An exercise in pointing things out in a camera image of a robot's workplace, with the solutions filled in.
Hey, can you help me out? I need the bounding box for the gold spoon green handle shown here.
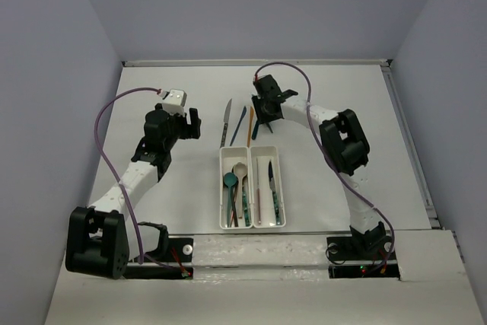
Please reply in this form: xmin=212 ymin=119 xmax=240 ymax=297
xmin=251 ymin=120 xmax=259 ymax=140

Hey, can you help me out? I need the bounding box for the steel knife dark handle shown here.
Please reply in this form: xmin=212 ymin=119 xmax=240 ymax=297
xmin=220 ymin=98 xmax=233 ymax=148

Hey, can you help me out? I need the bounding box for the beige plastic spoon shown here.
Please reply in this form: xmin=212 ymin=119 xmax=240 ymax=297
xmin=233 ymin=162 xmax=247 ymax=205

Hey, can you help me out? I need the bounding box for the steel knife green handle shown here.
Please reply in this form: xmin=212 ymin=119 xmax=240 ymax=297
xmin=268 ymin=159 xmax=283 ymax=226

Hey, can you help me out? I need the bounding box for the teal plastic spoon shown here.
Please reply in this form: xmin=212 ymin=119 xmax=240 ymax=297
xmin=223 ymin=172 xmax=237 ymax=227

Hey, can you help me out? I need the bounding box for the steel knife pink handle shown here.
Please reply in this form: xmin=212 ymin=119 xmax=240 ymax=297
xmin=256 ymin=158 xmax=262 ymax=226

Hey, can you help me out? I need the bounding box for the black silicone spoon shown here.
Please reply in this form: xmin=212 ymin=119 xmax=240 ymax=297
xmin=231 ymin=187 xmax=239 ymax=228

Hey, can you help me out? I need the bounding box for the silver spoon green handle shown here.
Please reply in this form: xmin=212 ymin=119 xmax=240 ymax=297
xmin=242 ymin=184 xmax=250 ymax=227

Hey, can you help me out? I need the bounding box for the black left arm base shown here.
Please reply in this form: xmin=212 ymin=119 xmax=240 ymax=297
xmin=123 ymin=221 xmax=194 ymax=280

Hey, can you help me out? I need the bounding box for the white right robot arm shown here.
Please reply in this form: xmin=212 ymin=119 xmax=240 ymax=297
xmin=252 ymin=75 xmax=387 ymax=258

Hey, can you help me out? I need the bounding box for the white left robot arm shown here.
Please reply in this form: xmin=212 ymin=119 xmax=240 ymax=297
xmin=65 ymin=104 xmax=201 ymax=279

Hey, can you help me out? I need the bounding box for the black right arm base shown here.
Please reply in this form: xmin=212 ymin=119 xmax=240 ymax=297
xmin=325 ymin=222 xmax=400 ymax=279

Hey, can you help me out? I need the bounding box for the orange plastic knife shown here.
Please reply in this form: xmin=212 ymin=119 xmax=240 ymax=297
xmin=247 ymin=106 xmax=254 ymax=148

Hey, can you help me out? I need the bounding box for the dark blue plastic knife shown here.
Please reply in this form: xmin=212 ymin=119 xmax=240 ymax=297
xmin=229 ymin=106 xmax=247 ymax=146

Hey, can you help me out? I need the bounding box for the white left utensil tray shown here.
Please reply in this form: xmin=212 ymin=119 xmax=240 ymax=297
xmin=219 ymin=147 xmax=256 ymax=231

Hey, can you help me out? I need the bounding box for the white utensil tray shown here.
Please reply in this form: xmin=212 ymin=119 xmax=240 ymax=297
xmin=249 ymin=146 xmax=286 ymax=229
xmin=219 ymin=147 xmax=256 ymax=231

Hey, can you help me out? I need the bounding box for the white right utensil tray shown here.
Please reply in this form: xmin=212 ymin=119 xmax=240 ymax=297
xmin=249 ymin=146 xmax=286 ymax=229

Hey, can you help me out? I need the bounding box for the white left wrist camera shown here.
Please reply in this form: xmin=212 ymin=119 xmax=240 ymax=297
xmin=160 ymin=89 xmax=187 ymax=116

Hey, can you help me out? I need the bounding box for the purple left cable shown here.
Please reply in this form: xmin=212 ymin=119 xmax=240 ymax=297
xmin=94 ymin=88 xmax=168 ymax=265

